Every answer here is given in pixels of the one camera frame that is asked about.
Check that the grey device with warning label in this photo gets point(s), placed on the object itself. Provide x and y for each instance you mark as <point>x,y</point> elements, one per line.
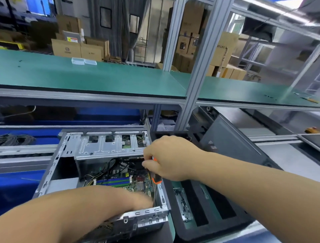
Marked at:
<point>72,37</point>

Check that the long green shelf mat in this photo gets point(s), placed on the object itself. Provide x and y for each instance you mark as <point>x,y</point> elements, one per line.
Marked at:
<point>87,75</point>

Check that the tall brown cardboard box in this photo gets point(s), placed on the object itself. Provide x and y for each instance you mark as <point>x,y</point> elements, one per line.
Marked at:
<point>68,23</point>

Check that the person's right forearm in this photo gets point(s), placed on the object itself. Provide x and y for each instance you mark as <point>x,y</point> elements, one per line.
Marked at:
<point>262,195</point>

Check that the stack of printed cardboard boxes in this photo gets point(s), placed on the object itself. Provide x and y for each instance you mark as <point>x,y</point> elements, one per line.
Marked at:
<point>188,42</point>

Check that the wide brown cardboard box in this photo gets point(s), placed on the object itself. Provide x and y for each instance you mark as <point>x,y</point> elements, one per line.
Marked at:
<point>66,48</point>

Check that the grey curtain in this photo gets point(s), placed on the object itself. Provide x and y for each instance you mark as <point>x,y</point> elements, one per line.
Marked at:
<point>120,27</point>

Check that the silver metal computer case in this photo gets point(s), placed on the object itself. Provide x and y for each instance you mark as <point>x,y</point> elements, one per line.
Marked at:
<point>110,146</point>

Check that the person's left fingers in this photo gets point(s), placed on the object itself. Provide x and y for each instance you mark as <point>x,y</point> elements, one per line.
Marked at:
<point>143,203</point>

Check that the person's right hand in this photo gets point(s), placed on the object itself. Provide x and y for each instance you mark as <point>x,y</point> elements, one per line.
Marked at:
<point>175,160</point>

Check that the person's right fingers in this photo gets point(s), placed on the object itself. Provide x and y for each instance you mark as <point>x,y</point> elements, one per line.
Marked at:
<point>148,164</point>

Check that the person's left hand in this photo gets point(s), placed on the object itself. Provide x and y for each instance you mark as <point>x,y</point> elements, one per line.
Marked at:
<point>132,200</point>

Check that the clear plastic box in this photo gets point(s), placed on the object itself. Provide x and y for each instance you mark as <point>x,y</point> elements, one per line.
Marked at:
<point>78,61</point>
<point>90,61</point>

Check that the small brown cardboard box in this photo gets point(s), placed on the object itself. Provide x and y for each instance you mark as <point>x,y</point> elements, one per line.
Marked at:
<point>92,53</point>

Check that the green computer motherboard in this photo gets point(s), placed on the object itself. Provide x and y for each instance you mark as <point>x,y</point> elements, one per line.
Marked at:
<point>117,181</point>

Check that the thin aluminium frame post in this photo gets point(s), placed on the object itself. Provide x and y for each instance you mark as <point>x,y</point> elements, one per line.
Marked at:
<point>172,35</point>

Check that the black computer side panel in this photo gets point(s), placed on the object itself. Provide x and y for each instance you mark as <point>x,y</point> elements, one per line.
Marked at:
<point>225,140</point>

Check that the grey metal storage rack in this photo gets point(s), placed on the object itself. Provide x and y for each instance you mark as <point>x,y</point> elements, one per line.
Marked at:
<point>275,57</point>

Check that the person's left forearm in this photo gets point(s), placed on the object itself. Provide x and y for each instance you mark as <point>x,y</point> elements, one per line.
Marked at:
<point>55,215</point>

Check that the short green shelf mat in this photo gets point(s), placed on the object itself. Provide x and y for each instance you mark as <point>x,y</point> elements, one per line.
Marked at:
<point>245,91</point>

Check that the orange and black screwdriver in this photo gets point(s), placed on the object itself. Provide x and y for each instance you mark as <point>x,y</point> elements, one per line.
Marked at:
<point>157,180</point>

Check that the silver metal bracket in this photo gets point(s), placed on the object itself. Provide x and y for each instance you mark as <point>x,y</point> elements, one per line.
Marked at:
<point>183,205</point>

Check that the large plain cardboard box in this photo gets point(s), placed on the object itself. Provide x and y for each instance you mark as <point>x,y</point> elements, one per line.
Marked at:
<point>226,47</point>

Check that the thick aluminium frame post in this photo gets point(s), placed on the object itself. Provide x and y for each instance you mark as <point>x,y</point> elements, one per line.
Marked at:
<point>202,60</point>

